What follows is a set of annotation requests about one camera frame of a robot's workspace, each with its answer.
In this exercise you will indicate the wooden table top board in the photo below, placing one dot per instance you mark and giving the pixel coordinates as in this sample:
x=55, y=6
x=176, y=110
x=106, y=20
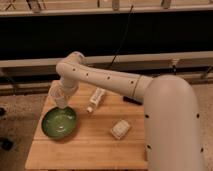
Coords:
x=91, y=145

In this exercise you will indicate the pale ceramic cup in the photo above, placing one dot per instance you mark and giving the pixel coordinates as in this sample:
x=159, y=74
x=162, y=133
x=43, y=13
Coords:
x=59, y=95

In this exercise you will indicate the green ceramic bowl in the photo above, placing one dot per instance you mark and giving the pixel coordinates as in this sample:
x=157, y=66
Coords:
x=58, y=123

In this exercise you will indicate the white bottle lying down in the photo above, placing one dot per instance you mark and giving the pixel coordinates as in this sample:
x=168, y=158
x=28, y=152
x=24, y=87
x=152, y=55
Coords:
x=96, y=99

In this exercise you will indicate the white wrapped block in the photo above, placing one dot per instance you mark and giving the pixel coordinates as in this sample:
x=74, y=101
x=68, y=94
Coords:
x=120, y=129

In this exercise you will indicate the black rectangular box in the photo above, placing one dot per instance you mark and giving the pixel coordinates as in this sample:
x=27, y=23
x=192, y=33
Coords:
x=127, y=99

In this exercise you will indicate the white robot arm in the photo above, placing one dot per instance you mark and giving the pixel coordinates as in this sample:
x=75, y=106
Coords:
x=172, y=118

